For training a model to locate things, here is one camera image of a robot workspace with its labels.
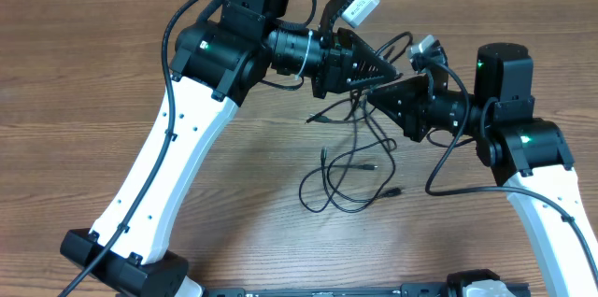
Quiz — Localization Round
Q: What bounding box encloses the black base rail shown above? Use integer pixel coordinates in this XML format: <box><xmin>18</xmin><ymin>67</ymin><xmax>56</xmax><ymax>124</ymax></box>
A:
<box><xmin>186</xmin><ymin>269</ymin><xmax>534</xmax><ymax>297</ymax></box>

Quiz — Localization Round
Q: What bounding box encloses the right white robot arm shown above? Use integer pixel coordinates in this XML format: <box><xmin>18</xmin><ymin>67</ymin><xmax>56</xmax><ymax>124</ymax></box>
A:
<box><xmin>368</xmin><ymin>43</ymin><xmax>597</xmax><ymax>296</ymax></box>

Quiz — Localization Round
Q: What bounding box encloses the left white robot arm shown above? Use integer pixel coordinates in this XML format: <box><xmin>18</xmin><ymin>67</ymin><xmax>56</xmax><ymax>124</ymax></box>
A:
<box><xmin>60</xmin><ymin>0</ymin><xmax>397</xmax><ymax>296</ymax></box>

